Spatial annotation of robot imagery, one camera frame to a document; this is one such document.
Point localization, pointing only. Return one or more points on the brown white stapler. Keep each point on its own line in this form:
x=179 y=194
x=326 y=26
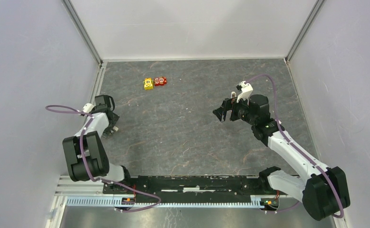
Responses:
x=109 y=131

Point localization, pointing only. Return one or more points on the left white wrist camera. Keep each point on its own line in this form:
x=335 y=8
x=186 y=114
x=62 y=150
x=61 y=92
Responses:
x=88 y=108

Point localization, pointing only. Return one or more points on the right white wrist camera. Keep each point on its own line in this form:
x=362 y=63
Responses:
x=245 y=90

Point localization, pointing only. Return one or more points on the red toy block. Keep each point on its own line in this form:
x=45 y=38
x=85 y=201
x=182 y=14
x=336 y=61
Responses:
x=160 y=81

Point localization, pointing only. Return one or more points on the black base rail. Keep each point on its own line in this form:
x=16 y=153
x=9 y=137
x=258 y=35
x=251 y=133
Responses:
x=204 y=190

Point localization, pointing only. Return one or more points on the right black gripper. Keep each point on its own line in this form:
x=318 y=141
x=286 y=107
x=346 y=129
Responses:
x=228 y=104

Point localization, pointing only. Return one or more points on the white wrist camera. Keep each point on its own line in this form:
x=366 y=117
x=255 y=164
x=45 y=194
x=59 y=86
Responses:
x=245 y=90
x=88 y=108

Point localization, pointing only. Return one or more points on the yellow toy block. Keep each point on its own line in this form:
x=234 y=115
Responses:
x=148 y=84

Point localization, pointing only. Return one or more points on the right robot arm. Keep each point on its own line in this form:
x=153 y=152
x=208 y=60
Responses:
x=323 y=191

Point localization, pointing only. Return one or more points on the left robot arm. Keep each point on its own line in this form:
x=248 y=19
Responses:
x=84 y=152

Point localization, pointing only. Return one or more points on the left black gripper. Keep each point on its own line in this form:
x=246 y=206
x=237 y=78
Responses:
x=110 y=127

